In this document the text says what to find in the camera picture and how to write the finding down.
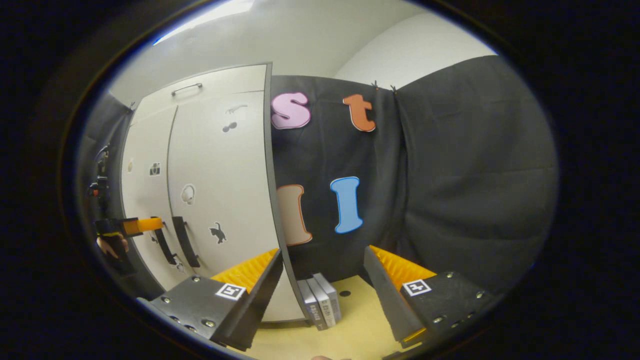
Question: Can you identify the beige cabinet drawer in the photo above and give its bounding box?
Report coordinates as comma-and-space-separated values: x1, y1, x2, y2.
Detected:
130, 63, 269, 126

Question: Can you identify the white cabinet door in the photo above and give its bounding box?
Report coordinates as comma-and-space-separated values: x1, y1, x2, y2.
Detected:
166, 90, 307, 323
121, 104, 179, 292

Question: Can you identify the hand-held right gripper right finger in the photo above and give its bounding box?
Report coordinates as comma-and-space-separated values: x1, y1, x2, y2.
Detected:
363, 245, 496, 349

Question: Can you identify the black backdrop cloth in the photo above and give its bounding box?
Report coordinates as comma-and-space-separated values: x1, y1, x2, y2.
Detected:
75, 55, 559, 301

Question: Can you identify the black door handle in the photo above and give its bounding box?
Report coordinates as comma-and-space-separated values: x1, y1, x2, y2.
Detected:
151, 216, 178, 266
172, 215, 201, 269

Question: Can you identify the grey book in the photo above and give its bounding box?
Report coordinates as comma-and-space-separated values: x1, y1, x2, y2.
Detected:
314, 272, 343, 324
306, 276, 335, 329
297, 279, 322, 331

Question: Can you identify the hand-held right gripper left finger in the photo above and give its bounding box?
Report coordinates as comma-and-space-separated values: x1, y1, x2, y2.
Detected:
137, 248, 284, 352

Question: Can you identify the white shoe cabinet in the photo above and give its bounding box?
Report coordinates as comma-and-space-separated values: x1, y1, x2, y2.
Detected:
120, 62, 316, 326

